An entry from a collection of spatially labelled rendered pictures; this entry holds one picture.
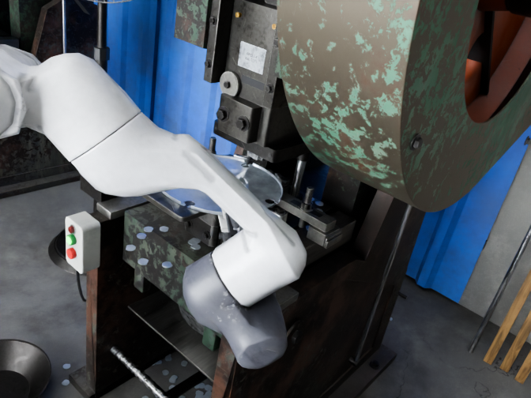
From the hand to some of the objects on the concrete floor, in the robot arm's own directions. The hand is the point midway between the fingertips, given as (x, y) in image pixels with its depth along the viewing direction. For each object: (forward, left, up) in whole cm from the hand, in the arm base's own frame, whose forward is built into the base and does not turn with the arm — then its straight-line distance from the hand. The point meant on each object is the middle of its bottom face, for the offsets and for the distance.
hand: (227, 215), depth 103 cm
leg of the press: (+34, -19, -78) cm, 87 cm away
